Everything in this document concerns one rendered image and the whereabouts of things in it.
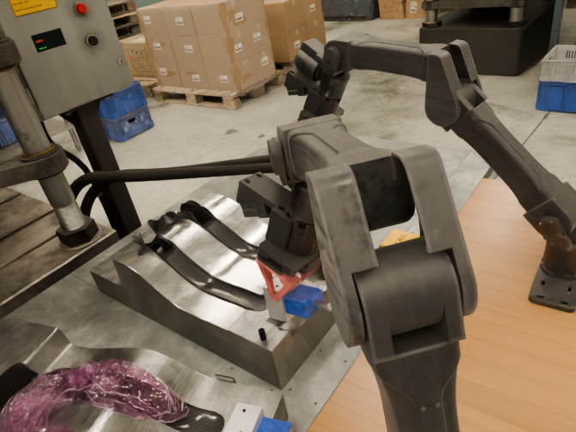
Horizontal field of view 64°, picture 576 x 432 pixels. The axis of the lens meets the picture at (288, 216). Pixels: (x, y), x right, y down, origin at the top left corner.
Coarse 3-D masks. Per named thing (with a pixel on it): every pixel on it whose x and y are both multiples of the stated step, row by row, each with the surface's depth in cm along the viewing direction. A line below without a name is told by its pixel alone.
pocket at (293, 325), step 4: (296, 316) 75; (268, 320) 72; (272, 320) 73; (276, 320) 74; (292, 320) 74; (296, 320) 74; (300, 320) 74; (304, 320) 72; (276, 324) 74; (280, 324) 74; (284, 324) 74; (288, 324) 74; (292, 324) 74; (296, 324) 73; (300, 324) 72; (284, 328) 73; (288, 328) 73; (292, 328) 73; (296, 328) 71; (292, 332) 70
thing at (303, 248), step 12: (288, 216) 60; (300, 228) 59; (312, 228) 58; (264, 240) 62; (288, 240) 60; (300, 240) 60; (312, 240) 60; (264, 252) 61; (276, 252) 61; (288, 252) 61; (300, 252) 61; (312, 252) 62; (288, 264) 59; (300, 264) 60
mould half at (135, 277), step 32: (192, 224) 91; (256, 224) 95; (128, 256) 84; (192, 256) 86; (224, 256) 87; (128, 288) 88; (160, 288) 80; (192, 288) 81; (256, 288) 79; (160, 320) 86; (192, 320) 77; (224, 320) 73; (256, 320) 72; (320, 320) 76; (224, 352) 76; (256, 352) 69; (288, 352) 70
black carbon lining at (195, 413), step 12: (12, 372) 68; (24, 372) 69; (36, 372) 70; (48, 372) 71; (0, 384) 67; (12, 384) 69; (24, 384) 70; (0, 396) 67; (0, 408) 67; (192, 408) 64; (180, 420) 63; (192, 420) 63; (204, 420) 63; (216, 420) 62
